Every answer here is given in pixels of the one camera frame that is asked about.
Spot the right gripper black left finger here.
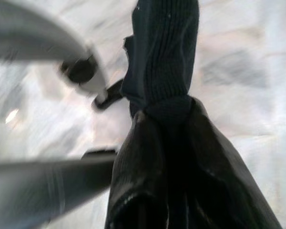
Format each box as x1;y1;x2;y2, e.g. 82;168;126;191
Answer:
104;110;172;229

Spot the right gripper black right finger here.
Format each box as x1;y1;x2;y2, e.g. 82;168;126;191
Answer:
184;97;284;229

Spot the black printed shirt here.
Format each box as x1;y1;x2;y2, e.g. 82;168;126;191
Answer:
120;0;201;229

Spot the silver metal clothes rack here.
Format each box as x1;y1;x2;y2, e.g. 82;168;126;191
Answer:
0;149;117;226

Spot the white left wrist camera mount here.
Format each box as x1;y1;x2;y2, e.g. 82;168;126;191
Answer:
66;44;110;102

